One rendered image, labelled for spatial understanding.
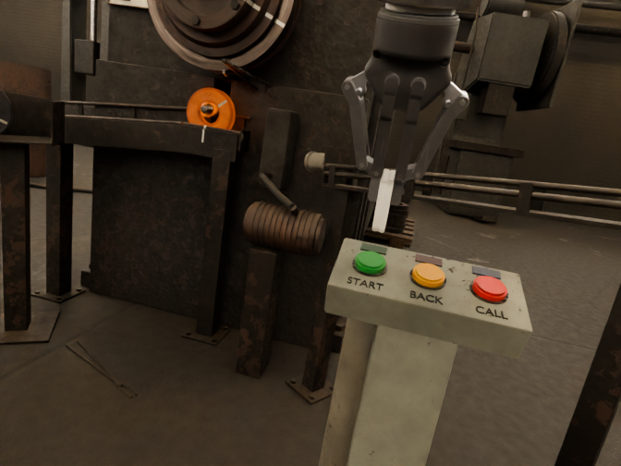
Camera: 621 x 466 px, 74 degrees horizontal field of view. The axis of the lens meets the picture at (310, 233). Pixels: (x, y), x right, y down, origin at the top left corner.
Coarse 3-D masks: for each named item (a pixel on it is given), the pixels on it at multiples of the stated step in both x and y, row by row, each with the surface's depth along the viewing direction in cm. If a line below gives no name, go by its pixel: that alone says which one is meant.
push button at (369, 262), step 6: (360, 252) 55; (366, 252) 55; (372, 252) 55; (360, 258) 54; (366, 258) 54; (372, 258) 54; (378, 258) 54; (360, 264) 53; (366, 264) 53; (372, 264) 53; (378, 264) 53; (384, 264) 53; (360, 270) 53; (366, 270) 53; (372, 270) 52; (378, 270) 53
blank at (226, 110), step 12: (192, 96) 130; (204, 96) 129; (216, 96) 129; (228, 96) 131; (192, 108) 131; (228, 108) 129; (192, 120) 132; (204, 120) 133; (216, 120) 130; (228, 120) 130
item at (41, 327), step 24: (24, 96) 124; (24, 120) 126; (48, 120) 128; (0, 144) 115; (24, 144) 117; (48, 144) 113; (0, 168) 116; (24, 168) 119; (24, 192) 120; (24, 216) 122; (24, 240) 124; (24, 264) 125; (24, 288) 127; (24, 312) 129; (48, 312) 144; (0, 336) 126; (24, 336) 128; (48, 336) 130
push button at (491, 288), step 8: (480, 280) 52; (488, 280) 52; (496, 280) 52; (480, 288) 51; (488, 288) 50; (496, 288) 51; (504, 288) 51; (480, 296) 51; (488, 296) 50; (496, 296) 50; (504, 296) 50
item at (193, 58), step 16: (288, 0) 116; (288, 16) 117; (160, 32) 127; (272, 32) 119; (176, 48) 127; (256, 48) 121; (272, 48) 125; (192, 64) 126; (208, 64) 125; (224, 64) 124; (240, 64) 123
